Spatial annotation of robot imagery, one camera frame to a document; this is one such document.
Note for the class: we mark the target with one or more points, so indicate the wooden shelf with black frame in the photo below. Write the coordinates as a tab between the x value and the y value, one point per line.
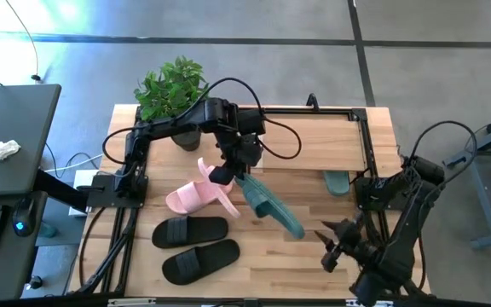
313	140

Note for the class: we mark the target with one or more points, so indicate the white power box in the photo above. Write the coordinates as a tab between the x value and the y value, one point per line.
84	187

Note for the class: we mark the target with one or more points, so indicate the teal rubber slide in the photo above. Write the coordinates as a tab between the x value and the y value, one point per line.
271	209
336	183

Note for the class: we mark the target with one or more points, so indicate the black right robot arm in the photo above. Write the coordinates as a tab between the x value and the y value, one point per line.
399	251

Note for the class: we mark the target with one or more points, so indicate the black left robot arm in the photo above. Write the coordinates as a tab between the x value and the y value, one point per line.
173	125

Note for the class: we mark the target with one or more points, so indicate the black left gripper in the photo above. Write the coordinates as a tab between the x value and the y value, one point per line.
245	151

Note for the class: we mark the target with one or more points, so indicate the pink rubber slide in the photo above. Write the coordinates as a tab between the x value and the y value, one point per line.
228	204
194	196

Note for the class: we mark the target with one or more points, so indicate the dark grey desk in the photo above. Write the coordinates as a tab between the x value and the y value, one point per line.
15	115

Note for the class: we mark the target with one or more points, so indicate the black computer mouse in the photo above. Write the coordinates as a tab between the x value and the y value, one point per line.
24	215

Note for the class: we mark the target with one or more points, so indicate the grey side table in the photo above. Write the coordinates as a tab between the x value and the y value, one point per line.
484	200

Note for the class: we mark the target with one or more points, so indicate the black round knob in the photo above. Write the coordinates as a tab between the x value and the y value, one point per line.
35	282

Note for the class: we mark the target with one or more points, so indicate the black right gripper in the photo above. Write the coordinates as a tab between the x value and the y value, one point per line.
350	241

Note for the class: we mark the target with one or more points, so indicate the black rubber slide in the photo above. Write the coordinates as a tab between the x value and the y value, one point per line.
190	232
200	262

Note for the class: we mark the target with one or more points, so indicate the small black clamp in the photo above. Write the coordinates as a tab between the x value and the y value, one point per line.
312	100

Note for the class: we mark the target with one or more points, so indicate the crumpled white tissue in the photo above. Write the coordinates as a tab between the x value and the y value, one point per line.
2	151

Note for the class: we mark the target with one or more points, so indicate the green plant in black pot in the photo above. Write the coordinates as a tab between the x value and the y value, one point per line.
169	89

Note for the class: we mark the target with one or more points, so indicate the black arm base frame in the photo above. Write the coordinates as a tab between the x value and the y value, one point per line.
377	224
100	197

